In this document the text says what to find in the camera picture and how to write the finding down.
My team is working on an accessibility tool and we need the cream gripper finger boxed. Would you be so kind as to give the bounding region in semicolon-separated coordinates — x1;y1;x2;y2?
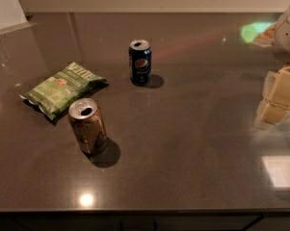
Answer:
254;65;290;130

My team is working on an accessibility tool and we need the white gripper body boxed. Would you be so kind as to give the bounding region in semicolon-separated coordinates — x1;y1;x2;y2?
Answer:
272;6;290;64

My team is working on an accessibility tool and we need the orange soda can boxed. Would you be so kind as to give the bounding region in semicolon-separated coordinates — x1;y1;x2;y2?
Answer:
68;98;107;155

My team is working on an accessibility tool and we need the blue Pepsi can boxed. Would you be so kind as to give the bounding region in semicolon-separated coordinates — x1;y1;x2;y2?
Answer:
129;39;151;86

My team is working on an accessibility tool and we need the green chip bag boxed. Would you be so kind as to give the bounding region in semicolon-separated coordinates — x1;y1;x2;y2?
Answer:
20;63;106;120

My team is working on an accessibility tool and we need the white board panel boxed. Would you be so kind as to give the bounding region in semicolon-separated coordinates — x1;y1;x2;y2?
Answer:
0;0;32;35

